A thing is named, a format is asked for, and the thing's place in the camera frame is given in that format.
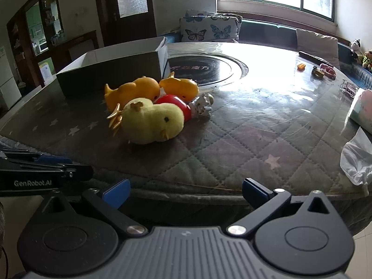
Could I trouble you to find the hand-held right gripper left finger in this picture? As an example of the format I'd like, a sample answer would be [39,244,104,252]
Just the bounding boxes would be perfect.
[38,178,148,237]

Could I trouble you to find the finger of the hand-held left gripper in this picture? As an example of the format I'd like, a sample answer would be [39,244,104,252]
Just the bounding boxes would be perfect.
[0,148,73,167]
[0,163,94,197]

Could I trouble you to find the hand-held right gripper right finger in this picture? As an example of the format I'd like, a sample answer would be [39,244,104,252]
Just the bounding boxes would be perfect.
[227,177,340,236]

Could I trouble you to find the yellow plush chick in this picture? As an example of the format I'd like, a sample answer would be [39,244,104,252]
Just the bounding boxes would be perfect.
[106,97,185,145]

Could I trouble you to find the large orange rubber duck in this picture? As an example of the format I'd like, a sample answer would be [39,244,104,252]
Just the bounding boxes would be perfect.
[104,76,161,111]

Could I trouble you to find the red ball toy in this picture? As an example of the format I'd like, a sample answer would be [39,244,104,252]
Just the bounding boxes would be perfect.
[153,94,192,122]

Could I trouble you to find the cardboard box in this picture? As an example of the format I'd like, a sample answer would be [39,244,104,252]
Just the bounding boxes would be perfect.
[56,36,169,98]

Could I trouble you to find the small orange rubber duck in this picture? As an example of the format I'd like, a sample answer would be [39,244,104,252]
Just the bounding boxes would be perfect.
[159,74,199,102]

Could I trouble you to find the grey quilted table cover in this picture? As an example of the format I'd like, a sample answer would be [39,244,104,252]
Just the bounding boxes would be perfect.
[0,42,372,236]

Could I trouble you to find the white refrigerator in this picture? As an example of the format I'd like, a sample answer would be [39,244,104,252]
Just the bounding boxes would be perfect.
[0,46,22,111]

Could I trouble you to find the white plastic bag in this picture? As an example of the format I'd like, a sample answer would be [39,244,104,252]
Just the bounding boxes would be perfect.
[340,126,372,195]

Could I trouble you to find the wooden sideboard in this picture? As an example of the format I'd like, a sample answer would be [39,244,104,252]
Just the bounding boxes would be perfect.
[54,30,99,73]

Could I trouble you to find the wooden display cabinet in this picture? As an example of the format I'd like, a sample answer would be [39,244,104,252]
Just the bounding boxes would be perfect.
[6,0,69,88]

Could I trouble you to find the black round cooktop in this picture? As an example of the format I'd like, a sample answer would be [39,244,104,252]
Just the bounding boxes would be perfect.
[166,53,250,89]

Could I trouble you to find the pink white tissue packet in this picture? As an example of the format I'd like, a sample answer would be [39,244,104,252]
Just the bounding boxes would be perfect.
[349,88,372,134]

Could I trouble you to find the clear plastic case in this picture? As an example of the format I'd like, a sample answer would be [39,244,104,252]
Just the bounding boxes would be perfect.
[340,79,359,96]

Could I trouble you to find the pink toy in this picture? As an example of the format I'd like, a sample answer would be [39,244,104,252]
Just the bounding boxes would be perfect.
[320,63,337,79]

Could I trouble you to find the black remote control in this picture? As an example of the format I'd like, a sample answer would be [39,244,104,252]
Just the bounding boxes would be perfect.
[299,51,333,66]

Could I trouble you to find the blue sofa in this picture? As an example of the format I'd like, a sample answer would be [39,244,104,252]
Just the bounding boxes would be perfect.
[166,19,372,88]

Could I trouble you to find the grey cushion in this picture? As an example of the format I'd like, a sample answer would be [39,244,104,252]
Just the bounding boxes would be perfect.
[296,28,341,70]

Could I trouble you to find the dark wooden door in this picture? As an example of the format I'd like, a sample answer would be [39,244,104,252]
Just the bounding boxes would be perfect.
[93,0,157,45]

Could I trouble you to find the butterfly print pillow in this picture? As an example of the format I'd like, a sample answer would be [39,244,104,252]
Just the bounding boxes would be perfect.
[185,9,243,21]
[179,16,240,43]

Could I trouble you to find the yellow green plush toy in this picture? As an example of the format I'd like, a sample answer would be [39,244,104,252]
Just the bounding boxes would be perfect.
[359,51,372,71]

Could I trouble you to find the black white plush cow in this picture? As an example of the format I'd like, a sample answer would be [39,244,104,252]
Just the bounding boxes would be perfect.
[350,39,362,60]

